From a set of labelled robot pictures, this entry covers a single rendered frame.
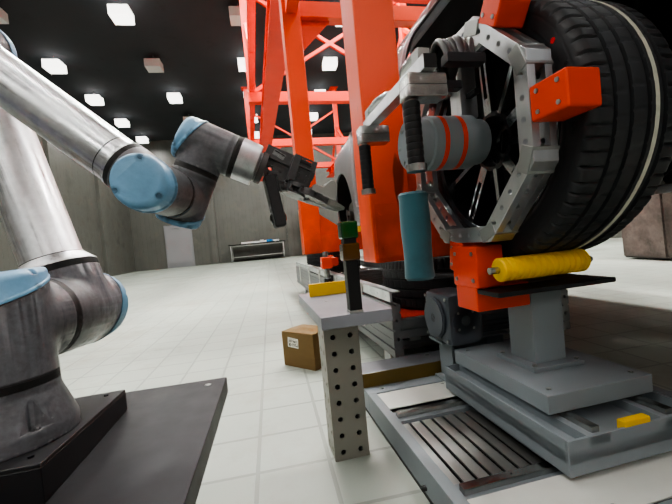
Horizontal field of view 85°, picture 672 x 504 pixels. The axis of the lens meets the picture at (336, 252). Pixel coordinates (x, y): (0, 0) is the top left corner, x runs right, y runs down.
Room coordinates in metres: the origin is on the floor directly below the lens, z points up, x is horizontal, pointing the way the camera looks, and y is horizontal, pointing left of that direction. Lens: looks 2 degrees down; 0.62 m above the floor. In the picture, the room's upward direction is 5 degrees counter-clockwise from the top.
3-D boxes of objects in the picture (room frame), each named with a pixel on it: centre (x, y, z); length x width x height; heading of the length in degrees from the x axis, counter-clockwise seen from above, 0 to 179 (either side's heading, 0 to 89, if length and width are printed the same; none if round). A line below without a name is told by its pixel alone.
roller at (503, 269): (0.92, -0.51, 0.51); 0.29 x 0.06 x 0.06; 102
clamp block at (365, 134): (1.13, -0.14, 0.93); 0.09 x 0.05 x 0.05; 102
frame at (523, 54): (1.01, -0.38, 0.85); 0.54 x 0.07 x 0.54; 12
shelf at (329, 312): (1.05, 0.01, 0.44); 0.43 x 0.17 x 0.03; 12
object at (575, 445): (1.02, -0.55, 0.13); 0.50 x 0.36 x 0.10; 12
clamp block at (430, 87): (0.80, -0.22, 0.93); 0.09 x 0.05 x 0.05; 102
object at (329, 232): (3.42, -0.12, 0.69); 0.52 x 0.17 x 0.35; 102
